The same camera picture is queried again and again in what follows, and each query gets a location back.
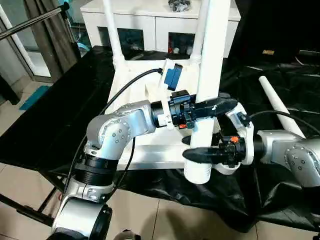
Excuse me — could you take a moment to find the blue flat board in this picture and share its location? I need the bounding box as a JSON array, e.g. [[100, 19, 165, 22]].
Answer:
[[19, 85, 51, 111]]

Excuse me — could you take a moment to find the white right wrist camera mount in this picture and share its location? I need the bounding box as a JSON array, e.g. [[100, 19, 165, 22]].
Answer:
[[224, 101, 256, 166]]

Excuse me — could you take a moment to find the white cabinet with glass doors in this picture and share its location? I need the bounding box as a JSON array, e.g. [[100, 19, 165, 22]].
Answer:
[[79, 0, 241, 61]]

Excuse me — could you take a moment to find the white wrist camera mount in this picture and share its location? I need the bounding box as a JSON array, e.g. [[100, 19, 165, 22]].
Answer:
[[159, 58, 185, 132], [224, 101, 256, 166]]

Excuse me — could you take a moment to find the white plastic table top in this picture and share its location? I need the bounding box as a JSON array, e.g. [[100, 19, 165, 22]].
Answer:
[[106, 58, 244, 176]]

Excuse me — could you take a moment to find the black plastic mat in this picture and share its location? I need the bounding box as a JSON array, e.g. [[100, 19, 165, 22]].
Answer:
[[0, 44, 320, 233]]

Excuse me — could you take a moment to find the dark metal rod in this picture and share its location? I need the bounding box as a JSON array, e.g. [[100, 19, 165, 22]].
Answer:
[[298, 49, 320, 57]]

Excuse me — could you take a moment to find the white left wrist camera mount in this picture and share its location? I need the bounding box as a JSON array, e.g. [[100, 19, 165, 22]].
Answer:
[[159, 58, 185, 132]]

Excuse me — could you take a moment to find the clear bag of black parts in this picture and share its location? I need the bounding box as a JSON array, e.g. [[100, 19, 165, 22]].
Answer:
[[167, 0, 193, 13]]

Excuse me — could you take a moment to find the white plastic table leg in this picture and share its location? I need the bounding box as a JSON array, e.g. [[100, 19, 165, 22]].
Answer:
[[190, 0, 211, 66], [101, 0, 126, 70], [258, 75, 307, 140], [183, 0, 231, 185]]

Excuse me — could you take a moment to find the black folding table frame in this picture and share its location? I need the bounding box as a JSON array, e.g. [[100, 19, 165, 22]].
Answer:
[[0, 171, 66, 226]]

